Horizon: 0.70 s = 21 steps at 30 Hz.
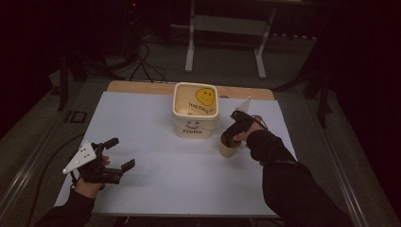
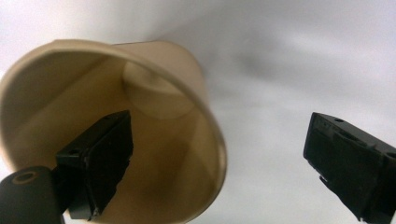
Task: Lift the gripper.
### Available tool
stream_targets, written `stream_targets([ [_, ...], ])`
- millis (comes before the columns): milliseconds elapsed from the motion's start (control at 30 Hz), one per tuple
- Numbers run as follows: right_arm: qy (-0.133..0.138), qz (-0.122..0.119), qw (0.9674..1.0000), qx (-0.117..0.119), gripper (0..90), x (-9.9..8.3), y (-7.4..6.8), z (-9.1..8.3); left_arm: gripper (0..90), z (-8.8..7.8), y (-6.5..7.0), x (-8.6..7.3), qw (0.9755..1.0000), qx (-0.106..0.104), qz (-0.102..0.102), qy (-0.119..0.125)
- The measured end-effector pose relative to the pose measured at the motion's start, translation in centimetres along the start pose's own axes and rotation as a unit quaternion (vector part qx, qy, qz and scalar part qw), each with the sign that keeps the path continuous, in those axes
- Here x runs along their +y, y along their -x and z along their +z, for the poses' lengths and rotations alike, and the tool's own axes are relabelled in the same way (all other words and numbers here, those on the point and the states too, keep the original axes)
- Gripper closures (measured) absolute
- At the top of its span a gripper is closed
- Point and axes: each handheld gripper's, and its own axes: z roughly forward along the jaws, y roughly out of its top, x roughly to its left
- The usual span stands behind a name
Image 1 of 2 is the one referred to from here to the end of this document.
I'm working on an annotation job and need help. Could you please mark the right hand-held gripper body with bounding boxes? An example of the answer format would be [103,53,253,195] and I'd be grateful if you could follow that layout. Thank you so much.
[224,96,257,137]

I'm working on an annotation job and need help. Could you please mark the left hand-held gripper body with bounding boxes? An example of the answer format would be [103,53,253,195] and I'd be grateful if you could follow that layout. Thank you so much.
[62,141,124,185]

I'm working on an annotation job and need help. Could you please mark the beige paper cup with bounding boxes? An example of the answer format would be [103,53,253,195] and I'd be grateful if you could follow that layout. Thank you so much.
[218,134,243,159]

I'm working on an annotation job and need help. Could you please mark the person's right hand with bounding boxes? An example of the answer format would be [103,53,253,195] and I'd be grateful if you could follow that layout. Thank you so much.
[234,122,266,144]

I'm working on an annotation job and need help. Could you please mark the person's left hand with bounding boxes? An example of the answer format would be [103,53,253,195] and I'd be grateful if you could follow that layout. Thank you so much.
[74,155,112,200]

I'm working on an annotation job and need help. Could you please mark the beige smiley face bucket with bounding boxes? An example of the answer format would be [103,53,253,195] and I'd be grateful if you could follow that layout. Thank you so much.
[171,81,220,139]

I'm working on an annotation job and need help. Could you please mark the white table mat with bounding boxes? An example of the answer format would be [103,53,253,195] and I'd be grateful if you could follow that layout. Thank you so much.
[53,91,298,218]

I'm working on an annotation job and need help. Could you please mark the black floor socket box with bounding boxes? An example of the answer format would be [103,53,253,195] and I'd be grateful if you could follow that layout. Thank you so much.
[63,110,88,125]

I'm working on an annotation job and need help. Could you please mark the black metal stand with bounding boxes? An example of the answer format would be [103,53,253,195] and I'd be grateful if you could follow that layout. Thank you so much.
[302,70,333,129]
[57,51,83,112]

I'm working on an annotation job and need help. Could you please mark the white metal stand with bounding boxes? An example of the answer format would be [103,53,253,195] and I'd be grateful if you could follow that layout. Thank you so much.
[183,0,279,80]

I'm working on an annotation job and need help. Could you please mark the dark equipment with red light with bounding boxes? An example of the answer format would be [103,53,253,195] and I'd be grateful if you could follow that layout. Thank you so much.
[123,0,144,60]

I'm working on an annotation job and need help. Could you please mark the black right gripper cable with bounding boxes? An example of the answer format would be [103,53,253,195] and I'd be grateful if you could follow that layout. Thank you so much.
[252,114,270,132]

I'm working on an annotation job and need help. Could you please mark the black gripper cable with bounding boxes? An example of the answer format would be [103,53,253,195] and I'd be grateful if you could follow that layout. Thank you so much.
[26,133,87,227]
[252,114,270,132]

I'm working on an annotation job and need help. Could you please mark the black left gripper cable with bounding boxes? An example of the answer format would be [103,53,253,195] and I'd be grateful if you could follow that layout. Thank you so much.
[26,133,87,227]

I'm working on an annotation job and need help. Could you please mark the black floor cables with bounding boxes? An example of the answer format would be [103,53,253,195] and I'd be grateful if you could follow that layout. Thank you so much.
[128,40,168,83]

